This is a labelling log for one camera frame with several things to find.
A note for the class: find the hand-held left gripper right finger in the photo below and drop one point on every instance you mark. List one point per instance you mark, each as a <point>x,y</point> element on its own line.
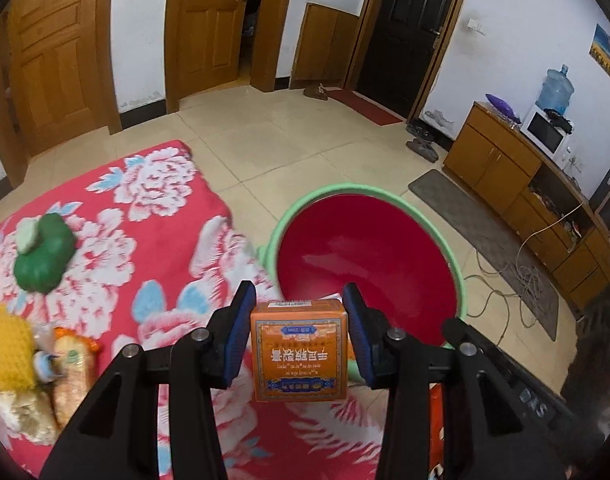
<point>360,340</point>

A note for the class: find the low wooden wall panel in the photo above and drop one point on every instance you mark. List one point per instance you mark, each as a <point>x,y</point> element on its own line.
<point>325,45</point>

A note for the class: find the white light switch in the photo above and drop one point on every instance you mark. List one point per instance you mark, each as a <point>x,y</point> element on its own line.
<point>476,26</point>

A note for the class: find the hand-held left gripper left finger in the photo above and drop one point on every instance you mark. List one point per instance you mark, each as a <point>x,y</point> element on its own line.
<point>237,330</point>

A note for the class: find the red floral blanket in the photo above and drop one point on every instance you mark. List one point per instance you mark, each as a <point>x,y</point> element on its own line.
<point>160,240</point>

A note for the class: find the small green blue toy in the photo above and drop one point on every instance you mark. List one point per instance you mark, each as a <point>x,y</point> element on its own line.
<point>46,367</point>

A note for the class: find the orange printed box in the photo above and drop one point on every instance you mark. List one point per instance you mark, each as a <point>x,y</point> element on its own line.
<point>300,350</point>

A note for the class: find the grey floor mat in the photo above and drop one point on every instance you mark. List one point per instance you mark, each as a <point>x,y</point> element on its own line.
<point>465,210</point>

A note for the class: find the black item on microwave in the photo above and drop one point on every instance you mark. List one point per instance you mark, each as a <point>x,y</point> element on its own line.
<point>557,119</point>

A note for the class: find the cream paper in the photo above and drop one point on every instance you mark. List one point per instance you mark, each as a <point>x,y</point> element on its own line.
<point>20,415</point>

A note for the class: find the yellow knitted cloth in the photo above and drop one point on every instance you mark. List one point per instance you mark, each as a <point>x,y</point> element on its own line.
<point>5,350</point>

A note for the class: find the brown shoe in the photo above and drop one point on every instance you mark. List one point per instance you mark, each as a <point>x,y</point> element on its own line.
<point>316,92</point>

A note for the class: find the red doormat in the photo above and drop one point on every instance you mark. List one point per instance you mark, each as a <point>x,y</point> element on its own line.
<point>365,107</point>

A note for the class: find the green plush toy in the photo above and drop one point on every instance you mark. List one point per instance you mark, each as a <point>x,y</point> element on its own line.
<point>45,260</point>

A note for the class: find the orange snack packet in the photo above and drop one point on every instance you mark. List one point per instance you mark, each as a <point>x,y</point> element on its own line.
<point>72,385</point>

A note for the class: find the wide wooden door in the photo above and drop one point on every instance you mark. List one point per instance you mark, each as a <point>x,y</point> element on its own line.
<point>55,60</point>

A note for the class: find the white microwave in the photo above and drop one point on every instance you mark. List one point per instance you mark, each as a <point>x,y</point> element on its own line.
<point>542,132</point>

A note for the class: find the blue water jug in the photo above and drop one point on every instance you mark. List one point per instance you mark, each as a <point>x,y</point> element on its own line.
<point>557,90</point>

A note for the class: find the red basin with green rim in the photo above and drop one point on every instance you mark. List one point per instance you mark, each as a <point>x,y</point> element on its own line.
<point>355,250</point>

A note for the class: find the dark shoe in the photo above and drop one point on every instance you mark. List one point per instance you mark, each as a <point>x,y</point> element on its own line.
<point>422,150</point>
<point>420,130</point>

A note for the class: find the wooden cabinet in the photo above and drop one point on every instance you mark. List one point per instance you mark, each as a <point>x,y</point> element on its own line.
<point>490,160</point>

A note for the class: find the purple bag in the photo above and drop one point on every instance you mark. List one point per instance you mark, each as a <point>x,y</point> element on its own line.
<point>500,104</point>

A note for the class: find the black entry door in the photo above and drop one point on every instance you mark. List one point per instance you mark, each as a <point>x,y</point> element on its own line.
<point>410,35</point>

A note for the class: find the narrow wooden door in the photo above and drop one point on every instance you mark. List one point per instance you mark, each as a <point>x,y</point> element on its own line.
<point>205,25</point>

